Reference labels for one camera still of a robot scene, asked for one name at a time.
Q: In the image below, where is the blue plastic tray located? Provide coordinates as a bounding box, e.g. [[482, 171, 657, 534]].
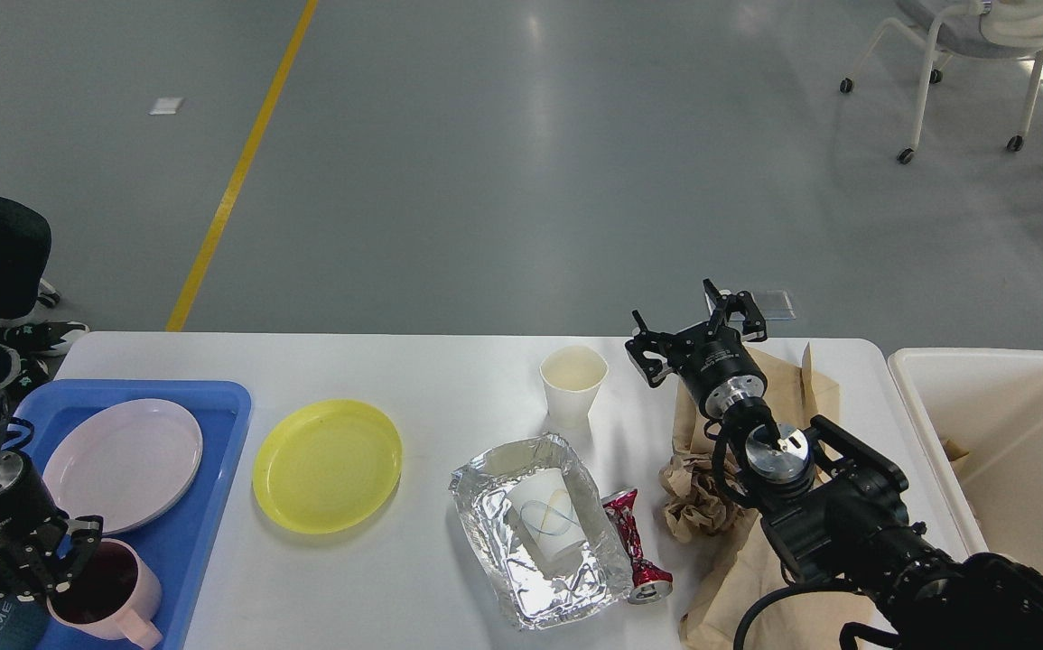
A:
[[14, 379, 252, 649]]

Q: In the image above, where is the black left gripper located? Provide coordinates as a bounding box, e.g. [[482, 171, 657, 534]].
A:
[[0, 450, 104, 602]]

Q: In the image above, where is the crumpled brown paper ball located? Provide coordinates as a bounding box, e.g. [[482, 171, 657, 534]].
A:
[[660, 452, 743, 543]]

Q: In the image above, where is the aluminium foil tray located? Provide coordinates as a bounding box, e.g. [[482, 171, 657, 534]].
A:
[[448, 433, 633, 630]]

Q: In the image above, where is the white floor label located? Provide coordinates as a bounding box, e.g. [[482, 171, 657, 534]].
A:
[[148, 97, 185, 116]]

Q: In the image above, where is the white plastic bin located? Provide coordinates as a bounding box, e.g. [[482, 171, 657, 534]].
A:
[[889, 348, 1043, 575]]

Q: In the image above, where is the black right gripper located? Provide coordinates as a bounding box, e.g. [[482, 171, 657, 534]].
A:
[[625, 279, 768, 422]]

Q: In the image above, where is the white paper cup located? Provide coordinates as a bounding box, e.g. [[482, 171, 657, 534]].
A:
[[538, 345, 609, 429]]

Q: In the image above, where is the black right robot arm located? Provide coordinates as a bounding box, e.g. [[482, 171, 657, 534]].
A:
[[625, 280, 1043, 649]]

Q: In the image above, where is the brown paper bag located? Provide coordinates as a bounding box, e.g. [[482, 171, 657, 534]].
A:
[[673, 344, 875, 649]]

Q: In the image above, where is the white rolling chair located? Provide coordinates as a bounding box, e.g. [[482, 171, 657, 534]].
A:
[[839, 1, 1043, 165]]

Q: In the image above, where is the transparent floor plate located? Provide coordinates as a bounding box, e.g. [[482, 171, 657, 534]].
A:
[[706, 291, 796, 322]]

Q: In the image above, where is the yellow plastic plate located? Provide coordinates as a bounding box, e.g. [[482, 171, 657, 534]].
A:
[[252, 399, 403, 534]]

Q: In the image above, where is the pink plate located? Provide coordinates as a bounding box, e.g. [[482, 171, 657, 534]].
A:
[[42, 398, 204, 536]]

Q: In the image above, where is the pink mug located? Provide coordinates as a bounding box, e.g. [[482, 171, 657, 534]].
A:
[[47, 538, 163, 649]]

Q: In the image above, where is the crushed red can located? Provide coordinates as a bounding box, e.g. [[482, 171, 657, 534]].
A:
[[602, 488, 673, 605]]

